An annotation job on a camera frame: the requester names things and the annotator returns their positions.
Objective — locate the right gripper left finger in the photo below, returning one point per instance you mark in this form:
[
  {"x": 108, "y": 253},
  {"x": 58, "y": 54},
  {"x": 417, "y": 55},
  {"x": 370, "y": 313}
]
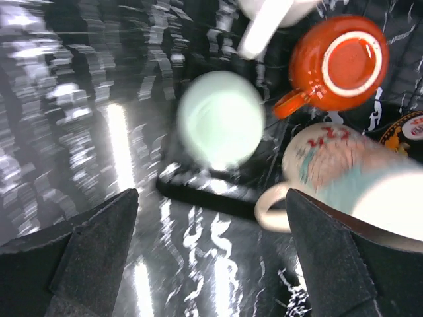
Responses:
[{"x": 72, "y": 268}]

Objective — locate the cream cup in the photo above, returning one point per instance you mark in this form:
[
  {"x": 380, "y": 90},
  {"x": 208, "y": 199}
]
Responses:
[{"x": 265, "y": 18}]

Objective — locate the green cup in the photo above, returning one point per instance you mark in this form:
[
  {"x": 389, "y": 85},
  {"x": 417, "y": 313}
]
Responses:
[{"x": 220, "y": 120}]

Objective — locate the beige printed mug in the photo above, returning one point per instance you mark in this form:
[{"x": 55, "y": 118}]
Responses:
[{"x": 350, "y": 173}]

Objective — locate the black skull mug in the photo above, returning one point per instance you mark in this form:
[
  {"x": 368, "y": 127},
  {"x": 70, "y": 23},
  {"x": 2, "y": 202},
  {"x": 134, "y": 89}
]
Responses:
[{"x": 403, "y": 136}]

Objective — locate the black wire dish rack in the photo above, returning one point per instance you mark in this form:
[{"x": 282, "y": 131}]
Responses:
[{"x": 218, "y": 26}]

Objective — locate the orange black mug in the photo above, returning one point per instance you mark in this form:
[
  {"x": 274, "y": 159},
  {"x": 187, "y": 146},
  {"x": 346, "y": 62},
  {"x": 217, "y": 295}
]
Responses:
[{"x": 336, "y": 66}]

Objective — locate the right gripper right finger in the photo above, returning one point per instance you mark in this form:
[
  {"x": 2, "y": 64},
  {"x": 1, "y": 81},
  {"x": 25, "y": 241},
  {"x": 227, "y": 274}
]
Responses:
[{"x": 352, "y": 268}]

